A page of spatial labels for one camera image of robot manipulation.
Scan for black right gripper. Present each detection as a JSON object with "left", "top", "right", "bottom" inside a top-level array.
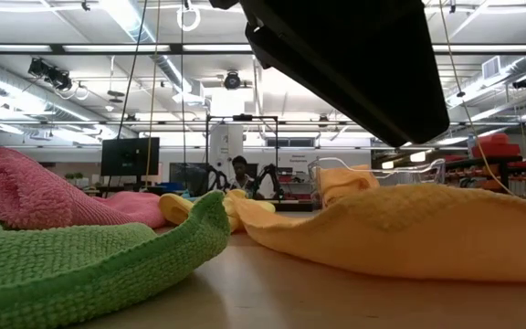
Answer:
[{"left": 208, "top": 0, "right": 451, "bottom": 148}]

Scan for yellow microfiber towel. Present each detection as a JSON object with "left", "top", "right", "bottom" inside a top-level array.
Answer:
[{"left": 159, "top": 189, "right": 277, "bottom": 233}]

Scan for green microfiber towel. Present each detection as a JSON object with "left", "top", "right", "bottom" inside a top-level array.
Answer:
[{"left": 0, "top": 190, "right": 232, "bottom": 329}]

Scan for pink microfiber towel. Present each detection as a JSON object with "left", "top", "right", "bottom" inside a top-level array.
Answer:
[{"left": 0, "top": 146, "right": 168, "bottom": 230}]

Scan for clear plastic bin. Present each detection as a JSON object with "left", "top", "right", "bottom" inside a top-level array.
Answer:
[{"left": 307, "top": 156, "right": 447, "bottom": 209}]

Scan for person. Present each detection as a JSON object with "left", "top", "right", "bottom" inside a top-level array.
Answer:
[{"left": 228, "top": 154, "right": 258, "bottom": 191}]

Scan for dark screen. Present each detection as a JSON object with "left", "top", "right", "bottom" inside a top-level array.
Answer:
[{"left": 169, "top": 162, "right": 210, "bottom": 193}]

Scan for black monitor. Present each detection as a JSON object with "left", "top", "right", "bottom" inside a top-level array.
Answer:
[{"left": 100, "top": 136, "right": 161, "bottom": 177}]

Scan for rig light bar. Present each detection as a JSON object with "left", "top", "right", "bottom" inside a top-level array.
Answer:
[{"left": 0, "top": 42, "right": 526, "bottom": 57}]

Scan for hanging pendant cable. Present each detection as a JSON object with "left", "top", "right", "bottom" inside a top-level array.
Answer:
[{"left": 438, "top": 0, "right": 518, "bottom": 197}]

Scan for black background rig frame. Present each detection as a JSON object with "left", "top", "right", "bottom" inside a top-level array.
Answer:
[{"left": 205, "top": 113, "right": 279, "bottom": 193}]

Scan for black hanging camera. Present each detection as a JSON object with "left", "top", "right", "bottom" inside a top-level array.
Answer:
[{"left": 223, "top": 70, "right": 244, "bottom": 91}]

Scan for black metal rig frame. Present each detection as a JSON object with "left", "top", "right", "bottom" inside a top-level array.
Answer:
[{"left": 271, "top": 200, "right": 315, "bottom": 213}]

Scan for white hanging cable loop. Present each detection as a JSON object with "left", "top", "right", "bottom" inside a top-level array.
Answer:
[{"left": 175, "top": 2, "right": 202, "bottom": 33}]

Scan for thin black hanging cable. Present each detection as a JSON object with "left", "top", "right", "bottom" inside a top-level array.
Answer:
[{"left": 179, "top": 0, "right": 187, "bottom": 193}]

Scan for thick black hanging cable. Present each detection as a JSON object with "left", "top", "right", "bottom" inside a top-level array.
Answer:
[{"left": 115, "top": 0, "right": 149, "bottom": 140}]

